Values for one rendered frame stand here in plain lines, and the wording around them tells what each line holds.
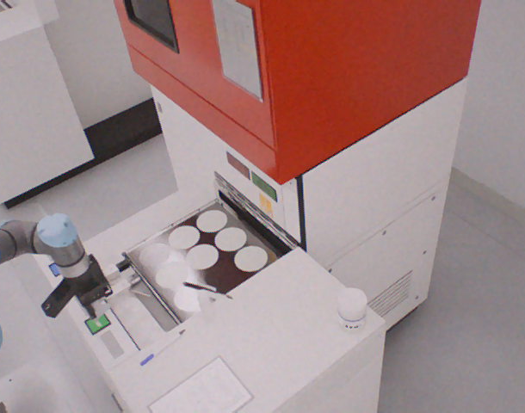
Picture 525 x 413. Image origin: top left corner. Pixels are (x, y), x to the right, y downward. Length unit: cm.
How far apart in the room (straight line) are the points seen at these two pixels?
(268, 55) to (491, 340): 182
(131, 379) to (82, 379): 125
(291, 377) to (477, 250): 177
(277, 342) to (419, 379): 117
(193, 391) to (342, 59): 86
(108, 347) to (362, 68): 96
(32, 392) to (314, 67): 114
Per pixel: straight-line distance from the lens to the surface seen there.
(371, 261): 199
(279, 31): 120
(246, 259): 169
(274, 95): 126
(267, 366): 140
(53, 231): 129
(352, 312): 137
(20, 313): 305
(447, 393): 249
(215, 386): 138
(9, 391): 175
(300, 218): 154
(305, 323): 145
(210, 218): 183
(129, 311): 168
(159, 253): 177
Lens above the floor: 217
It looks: 44 degrees down
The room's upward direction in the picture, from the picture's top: 7 degrees counter-clockwise
